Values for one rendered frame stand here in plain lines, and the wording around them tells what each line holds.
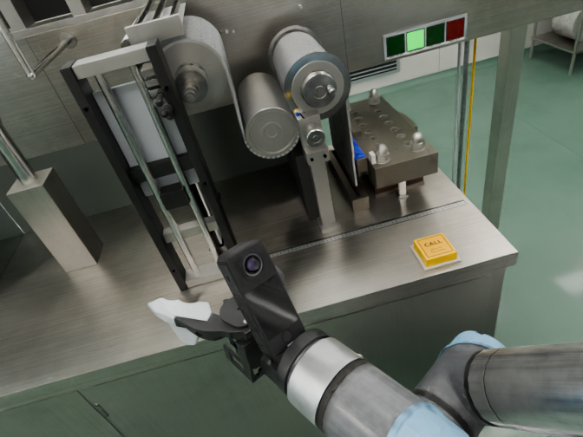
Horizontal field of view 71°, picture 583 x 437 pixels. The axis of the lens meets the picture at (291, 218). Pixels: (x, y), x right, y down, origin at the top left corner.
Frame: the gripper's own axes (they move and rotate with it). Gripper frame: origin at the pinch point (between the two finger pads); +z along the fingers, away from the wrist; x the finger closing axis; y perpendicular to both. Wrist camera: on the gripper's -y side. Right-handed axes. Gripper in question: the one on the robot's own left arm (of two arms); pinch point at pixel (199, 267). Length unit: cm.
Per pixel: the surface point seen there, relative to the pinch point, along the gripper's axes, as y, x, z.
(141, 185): 3.9, 8.5, 37.4
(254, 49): -11, 56, 56
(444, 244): 24, 53, -6
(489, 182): 61, 149, 24
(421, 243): 25, 51, -2
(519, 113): 83, 300, 70
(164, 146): -3.6, 13.7, 33.3
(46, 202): 12, -5, 67
